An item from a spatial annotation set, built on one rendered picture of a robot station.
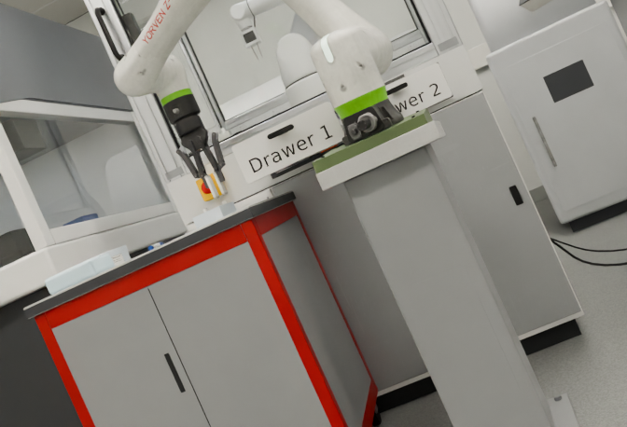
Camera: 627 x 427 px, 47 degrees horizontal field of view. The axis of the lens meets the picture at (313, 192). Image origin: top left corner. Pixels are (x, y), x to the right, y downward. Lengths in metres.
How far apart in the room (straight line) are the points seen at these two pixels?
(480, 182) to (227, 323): 0.91
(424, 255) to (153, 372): 0.71
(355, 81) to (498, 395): 0.76
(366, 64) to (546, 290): 0.98
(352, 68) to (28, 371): 1.41
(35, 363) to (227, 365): 0.84
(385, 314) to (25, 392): 1.14
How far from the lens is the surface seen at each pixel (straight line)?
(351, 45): 1.63
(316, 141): 1.88
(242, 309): 1.71
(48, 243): 2.28
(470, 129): 2.21
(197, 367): 1.77
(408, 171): 1.58
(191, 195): 2.32
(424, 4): 2.24
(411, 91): 2.19
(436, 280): 1.61
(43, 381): 2.43
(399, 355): 2.30
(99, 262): 1.86
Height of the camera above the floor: 0.73
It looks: level
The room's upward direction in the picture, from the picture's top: 24 degrees counter-clockwise
